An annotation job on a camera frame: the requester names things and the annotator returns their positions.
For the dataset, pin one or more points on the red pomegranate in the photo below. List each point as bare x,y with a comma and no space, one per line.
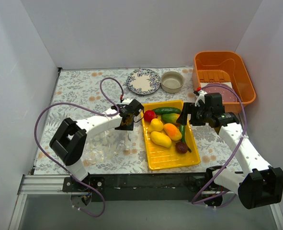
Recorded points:
149,115

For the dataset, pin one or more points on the green chili pepper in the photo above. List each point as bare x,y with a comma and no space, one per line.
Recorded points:
182,130

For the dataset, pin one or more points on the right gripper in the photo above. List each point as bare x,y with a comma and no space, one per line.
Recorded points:
192,115

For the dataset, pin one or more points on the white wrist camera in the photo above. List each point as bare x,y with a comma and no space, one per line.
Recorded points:
125,101
199,94

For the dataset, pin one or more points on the yellow plastic tray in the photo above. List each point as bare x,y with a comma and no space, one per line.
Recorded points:
160,158

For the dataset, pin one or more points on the green cucumber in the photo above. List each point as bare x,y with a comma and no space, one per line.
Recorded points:
166,110

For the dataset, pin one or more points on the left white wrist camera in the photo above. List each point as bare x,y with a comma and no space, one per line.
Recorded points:
125,101

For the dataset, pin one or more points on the yellow pear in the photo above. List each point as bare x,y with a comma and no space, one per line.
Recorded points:
155,125

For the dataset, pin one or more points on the orange mango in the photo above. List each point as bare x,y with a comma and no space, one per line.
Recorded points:
172,131

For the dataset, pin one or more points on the pink dotted plate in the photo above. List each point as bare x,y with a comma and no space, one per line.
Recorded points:
216,87

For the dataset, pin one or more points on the aluminium rail frame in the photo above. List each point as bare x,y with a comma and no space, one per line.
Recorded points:
42,204

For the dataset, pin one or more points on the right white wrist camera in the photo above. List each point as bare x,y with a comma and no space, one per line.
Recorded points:
199,94

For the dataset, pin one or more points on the orange plastic basin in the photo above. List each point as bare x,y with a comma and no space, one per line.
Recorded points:
224,67

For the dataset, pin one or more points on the beige ceramic bowl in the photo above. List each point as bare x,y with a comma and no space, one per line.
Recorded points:
172,82

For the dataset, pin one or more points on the clear zip top bag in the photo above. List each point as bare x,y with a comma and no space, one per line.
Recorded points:
108,146

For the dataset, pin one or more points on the dark purple fruit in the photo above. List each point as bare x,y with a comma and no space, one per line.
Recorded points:
181,147

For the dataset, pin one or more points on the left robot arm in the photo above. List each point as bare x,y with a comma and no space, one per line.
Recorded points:
69,140

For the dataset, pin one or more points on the blue floral plate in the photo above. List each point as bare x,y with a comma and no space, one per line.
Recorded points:
143,81

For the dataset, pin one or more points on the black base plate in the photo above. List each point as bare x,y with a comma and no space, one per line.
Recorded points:
147,186

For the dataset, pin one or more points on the floral tablecloth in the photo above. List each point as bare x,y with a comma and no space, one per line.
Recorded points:
79,93

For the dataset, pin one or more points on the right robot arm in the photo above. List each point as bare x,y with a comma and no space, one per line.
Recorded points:
261,184

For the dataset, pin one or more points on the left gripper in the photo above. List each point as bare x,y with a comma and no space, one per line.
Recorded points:
126,125

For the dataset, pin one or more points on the green red mango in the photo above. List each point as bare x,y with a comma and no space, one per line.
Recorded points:
170,118

